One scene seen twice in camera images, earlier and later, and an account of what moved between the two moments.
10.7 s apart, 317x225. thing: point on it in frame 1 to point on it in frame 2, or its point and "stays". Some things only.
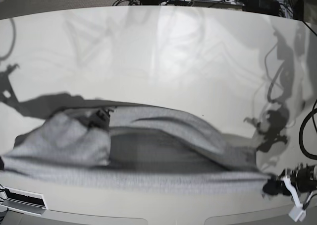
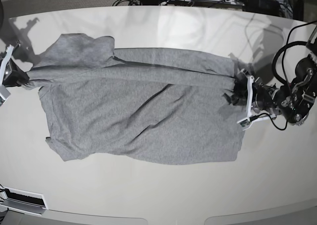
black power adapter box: [255, 4] stays
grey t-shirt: [134, 147] to [143, 106]
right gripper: [301, 177] to [265, 97]
